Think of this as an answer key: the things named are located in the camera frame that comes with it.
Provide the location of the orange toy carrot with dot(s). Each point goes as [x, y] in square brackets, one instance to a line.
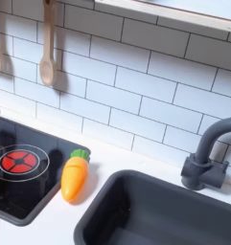
[73, 178]

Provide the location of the wooden spoon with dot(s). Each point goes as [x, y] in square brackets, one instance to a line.
[47, 68]

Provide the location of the dark grey tap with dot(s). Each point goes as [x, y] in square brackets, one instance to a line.
[200, 172]

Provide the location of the dark grey sink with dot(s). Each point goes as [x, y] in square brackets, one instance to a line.
[158, 220]

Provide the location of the black toy stove top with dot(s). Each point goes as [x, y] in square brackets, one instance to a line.
[30, 197]

